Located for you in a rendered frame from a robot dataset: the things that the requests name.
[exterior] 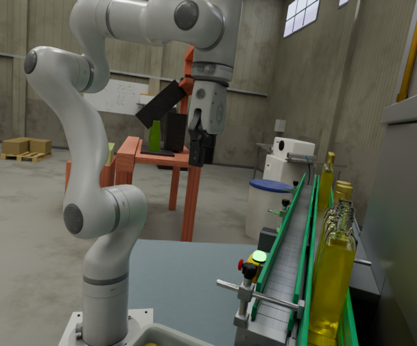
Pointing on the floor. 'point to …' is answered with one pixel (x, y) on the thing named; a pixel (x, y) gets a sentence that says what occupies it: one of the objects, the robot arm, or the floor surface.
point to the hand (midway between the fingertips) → (201, 156)
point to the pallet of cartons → (31, 147)
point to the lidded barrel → (260, 206)
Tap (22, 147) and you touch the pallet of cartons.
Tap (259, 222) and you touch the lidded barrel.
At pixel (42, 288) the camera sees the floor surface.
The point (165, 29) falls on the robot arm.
